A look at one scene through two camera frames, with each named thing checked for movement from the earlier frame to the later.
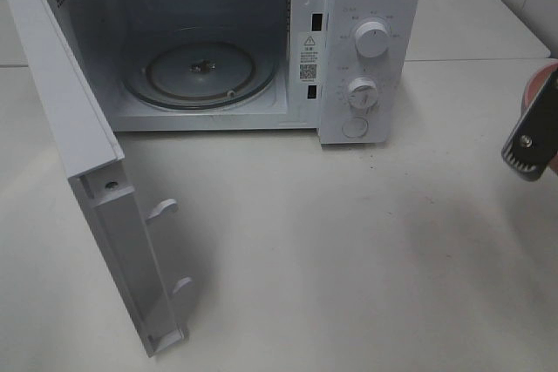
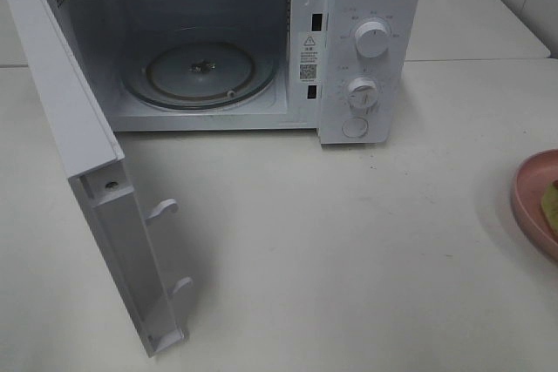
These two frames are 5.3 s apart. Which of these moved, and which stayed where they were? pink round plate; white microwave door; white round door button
Moved: pink round plate
Stayed: white microwave door; white round door button
